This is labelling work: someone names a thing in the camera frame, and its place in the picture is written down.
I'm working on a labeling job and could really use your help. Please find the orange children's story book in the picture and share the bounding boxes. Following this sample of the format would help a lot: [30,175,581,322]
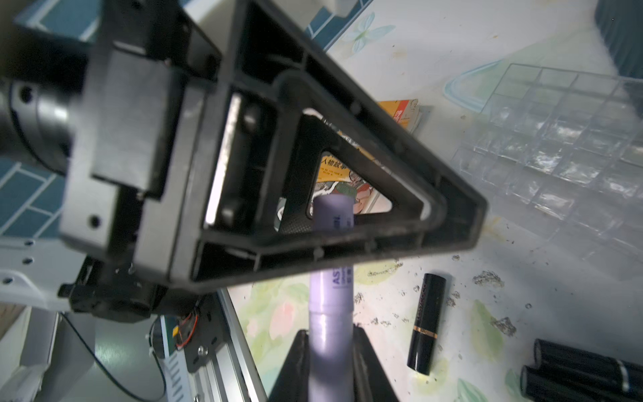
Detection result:
[276,110,424,235]

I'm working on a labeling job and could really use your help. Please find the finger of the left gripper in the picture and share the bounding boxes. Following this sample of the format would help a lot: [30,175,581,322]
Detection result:
[170,1,487,292]

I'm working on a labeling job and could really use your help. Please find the teal plastic storage bin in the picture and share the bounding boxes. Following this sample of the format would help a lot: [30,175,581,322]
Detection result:
[594,0,643,79]

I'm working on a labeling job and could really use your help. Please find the purple lip balm tube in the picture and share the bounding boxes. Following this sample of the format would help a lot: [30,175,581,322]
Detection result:
[307,193,356,402]

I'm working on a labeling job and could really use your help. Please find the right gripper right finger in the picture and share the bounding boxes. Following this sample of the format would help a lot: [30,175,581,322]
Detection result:
[353,326,399,402]

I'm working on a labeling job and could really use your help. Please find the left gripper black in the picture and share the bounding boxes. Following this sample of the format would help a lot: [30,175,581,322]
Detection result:
[1,1,236,291]

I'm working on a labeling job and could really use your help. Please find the black lipstick gold band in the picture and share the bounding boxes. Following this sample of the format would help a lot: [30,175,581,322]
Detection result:
[407,273,446,375]

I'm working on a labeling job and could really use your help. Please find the clear acrylic lipstick organizer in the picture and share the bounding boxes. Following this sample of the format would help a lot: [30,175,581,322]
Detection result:
[451,64,642,281]

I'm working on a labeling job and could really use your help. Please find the aluminium rail frame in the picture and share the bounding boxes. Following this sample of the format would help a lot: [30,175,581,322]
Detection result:
[158,289,268,401]

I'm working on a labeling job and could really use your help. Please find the black lipstick silver band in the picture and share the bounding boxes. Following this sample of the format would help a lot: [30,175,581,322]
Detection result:
[520,366,642,402]
[533,339,642,395]

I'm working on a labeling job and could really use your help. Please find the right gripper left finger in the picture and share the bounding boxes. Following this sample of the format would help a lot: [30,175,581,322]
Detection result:
[268,329,311,402]

